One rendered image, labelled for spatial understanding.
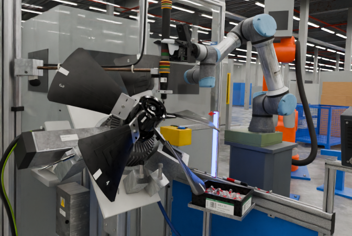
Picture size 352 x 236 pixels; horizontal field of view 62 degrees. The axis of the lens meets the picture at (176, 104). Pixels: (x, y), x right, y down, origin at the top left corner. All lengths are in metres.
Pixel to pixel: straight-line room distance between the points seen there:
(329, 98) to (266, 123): 7.45
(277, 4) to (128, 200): 4.38
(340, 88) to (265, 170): 7.52
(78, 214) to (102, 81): 0.60
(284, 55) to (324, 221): 4.02
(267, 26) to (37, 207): 1.51
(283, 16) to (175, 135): 3.77
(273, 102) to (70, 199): 1.08
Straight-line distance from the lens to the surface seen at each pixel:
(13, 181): 1.58
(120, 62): 1.36
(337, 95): 9.05
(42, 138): 1.06
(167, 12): 1.22
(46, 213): 1.86
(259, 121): 1.72
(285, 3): 5.14
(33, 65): 1.43
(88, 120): 1.31
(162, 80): 1.19
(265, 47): 1.57
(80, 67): 1.11
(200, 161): 2.54
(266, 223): 1.43
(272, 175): 1.67
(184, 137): 1.63
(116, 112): 1.13
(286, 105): 1.61
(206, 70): 1.36
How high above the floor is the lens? 1.30
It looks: 3 degrees down
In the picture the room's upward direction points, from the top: 2 degrees clockwise
